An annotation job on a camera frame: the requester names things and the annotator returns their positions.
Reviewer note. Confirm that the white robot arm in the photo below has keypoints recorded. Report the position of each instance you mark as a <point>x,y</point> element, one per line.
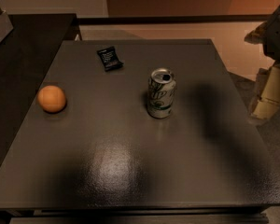
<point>266,100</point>

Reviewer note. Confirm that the white green 7up can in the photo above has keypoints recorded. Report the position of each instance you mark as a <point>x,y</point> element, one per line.
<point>161,93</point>

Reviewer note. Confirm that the orange fruit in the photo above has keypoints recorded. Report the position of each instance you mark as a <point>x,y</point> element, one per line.
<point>51,99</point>

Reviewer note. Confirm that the black snack packet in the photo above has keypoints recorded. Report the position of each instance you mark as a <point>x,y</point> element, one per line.
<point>109,59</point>

